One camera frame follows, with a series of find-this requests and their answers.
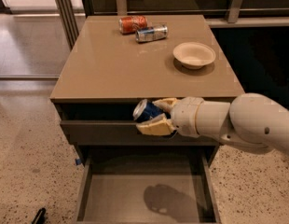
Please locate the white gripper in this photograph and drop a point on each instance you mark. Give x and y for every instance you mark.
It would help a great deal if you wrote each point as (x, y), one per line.
(185, 116)

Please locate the blue pepsi can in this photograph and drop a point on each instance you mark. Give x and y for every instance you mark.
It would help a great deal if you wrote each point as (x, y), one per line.
(146, 110)

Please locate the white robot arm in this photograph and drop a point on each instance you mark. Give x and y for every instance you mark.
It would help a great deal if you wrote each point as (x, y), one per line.
(251, 122)

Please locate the grey drawer cabinet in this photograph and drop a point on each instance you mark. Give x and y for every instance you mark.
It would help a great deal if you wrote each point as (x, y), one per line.
(108, 73)

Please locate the silver blue soda can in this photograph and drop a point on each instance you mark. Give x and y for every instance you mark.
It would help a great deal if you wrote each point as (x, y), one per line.
(152, 33)

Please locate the open grey middle drawer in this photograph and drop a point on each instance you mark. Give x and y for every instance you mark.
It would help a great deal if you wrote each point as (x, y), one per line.
(159, 185)

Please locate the grey top drawer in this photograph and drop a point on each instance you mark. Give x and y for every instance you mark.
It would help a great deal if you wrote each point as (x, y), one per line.
(122, 133)

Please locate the orange soda can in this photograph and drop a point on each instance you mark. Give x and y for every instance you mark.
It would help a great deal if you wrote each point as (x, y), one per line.
(131, 24)

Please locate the black object on floor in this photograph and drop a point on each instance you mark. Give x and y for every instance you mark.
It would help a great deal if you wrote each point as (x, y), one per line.
(39, 217)

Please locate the grey metal window frame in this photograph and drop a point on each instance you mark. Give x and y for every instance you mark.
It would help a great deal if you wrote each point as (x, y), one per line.
(70, 28)

